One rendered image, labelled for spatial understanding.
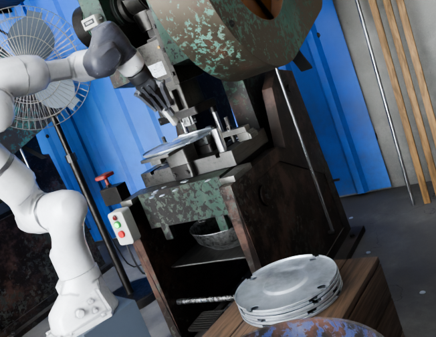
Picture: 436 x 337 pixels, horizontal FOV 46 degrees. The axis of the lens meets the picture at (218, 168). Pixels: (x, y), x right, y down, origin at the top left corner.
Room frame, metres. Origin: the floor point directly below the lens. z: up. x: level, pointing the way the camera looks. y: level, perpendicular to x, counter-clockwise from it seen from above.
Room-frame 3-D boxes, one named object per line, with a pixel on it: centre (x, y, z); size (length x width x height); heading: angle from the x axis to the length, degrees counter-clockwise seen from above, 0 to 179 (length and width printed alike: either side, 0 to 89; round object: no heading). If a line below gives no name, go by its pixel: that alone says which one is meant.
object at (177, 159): (1.93, 0.13, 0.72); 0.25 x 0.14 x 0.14; 146
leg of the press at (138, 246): (2.34, 0.18, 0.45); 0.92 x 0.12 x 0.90; 146
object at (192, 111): (2.08, 0.03, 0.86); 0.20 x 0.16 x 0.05; 56
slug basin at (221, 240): (2.08, 0.04, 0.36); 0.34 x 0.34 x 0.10
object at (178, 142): (1.97, 0.11, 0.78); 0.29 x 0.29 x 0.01
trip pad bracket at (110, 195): (2.06, 0.42, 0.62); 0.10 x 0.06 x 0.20; 56
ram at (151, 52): (2.04, 0.06, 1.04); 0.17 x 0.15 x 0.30; 146
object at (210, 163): (2.08, 0.04, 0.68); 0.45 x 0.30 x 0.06; 56
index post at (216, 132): (1.88, -0.04, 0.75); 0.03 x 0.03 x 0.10; 56
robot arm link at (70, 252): (1.45, 0.46, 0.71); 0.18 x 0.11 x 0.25; 54
